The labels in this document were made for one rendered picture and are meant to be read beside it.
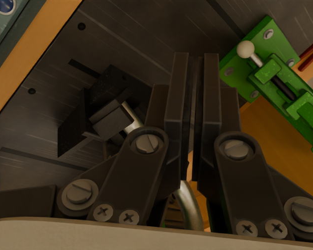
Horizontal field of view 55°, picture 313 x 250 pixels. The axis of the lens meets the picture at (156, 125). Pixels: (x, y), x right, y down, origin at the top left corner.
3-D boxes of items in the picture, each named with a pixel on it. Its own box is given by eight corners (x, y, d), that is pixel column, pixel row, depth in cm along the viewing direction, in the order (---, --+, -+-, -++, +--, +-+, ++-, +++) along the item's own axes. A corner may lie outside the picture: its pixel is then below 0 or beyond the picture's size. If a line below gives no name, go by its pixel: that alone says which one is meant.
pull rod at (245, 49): (230, 47, 49) (250, 67, 45) (243, 33, 48) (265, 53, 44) (245, 62, 53) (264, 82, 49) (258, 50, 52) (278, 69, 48)
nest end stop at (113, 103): (102, 105, 49) (87, 118, 44) (128, 86, 46) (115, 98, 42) (107, 111, 49) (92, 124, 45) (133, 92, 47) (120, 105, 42)
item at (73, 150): (49, 110, 52) (49, 157, 48) (83, 82, 48) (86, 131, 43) (137, 143, 68) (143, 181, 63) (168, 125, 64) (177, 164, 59)
